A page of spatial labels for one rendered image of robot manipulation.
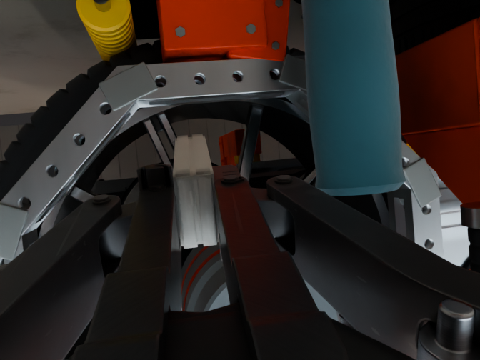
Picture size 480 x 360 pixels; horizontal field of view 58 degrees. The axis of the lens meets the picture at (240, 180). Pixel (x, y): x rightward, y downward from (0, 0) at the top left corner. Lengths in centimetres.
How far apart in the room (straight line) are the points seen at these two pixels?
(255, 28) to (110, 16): 16
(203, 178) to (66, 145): 36
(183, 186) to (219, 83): 36
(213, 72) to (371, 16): 18
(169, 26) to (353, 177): 26
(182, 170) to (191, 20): 36
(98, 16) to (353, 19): 28
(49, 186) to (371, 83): 35
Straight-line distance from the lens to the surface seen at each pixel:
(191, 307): 42
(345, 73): 42
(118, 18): 53
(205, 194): 16
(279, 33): 54
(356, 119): 41
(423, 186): 60
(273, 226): 15
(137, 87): 50
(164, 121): 60
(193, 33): 51
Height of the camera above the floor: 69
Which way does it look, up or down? 3 degrees up
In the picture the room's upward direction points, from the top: 174 degrees clockwise
